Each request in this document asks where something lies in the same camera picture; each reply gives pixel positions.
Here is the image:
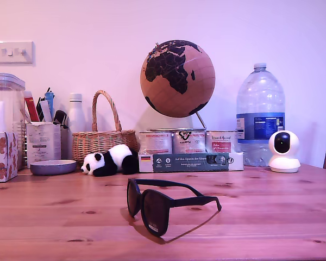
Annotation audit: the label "black sunglasses with sticker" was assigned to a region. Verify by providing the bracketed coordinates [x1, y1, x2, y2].
[126, 178, 222, 237]

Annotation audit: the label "silver tin can framed label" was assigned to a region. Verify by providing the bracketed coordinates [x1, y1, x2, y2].
[139, 130, 173, 154]

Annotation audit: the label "silver tin can black logo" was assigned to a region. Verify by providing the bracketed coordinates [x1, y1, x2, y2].
[172, 129, 206, 154]

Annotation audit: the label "green and white can tray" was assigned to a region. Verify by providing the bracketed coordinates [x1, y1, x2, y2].
[137, 151, 245, 173]

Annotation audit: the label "cork globe on metal stand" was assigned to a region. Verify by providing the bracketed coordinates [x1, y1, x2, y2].
[140, 39, 216, 131]

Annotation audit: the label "panda plush toy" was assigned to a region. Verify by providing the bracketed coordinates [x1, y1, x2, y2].
[80, 144, 140, 177]

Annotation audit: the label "silver tin can red label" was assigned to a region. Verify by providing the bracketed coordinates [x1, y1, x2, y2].
[205, 129, 239, 153]

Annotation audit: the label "white metal bottle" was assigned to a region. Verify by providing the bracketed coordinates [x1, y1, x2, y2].
[66, 92, 86, 161]

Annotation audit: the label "black clip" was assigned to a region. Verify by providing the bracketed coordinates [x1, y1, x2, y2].
[52, 109, 69, 129]

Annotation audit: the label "large clear water bottle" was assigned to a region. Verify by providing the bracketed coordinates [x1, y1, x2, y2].
[235, 62, 286, 167]

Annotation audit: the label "grey shallow bowl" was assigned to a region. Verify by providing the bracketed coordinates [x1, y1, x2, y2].
[29, 159, 78, 176]

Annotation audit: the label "white flat stick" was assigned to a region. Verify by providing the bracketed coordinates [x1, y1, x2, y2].
[39, 100, 53, 122]

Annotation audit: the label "white carton pen holder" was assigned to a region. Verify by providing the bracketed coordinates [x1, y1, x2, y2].
[25, 121, 62, 169]

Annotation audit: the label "black pen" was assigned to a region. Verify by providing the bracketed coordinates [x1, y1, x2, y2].
[35, 86, 52, 121]

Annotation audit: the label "red and white packet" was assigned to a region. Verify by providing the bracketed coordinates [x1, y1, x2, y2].
[23, 90, 40, 122]

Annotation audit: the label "gingerbread print tissue box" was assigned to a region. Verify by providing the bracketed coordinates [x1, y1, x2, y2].
[0, 130, 18, 183]

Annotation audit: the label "clear plastic lidded container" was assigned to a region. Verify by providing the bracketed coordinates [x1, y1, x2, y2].
[0, 72, 26, 171]

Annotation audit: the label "wicker basket with handle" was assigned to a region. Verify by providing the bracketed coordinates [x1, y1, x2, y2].
[71, 89, 139, 164]

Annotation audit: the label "small white round camera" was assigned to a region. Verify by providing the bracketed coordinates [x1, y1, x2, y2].
[268, 129, 302, 173]

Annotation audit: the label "metal wire rack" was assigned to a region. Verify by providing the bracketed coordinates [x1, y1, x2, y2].
[17, 119, 27, 169]

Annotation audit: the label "white wall light switch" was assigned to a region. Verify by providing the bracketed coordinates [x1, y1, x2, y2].
[0, 41, 34, 65]

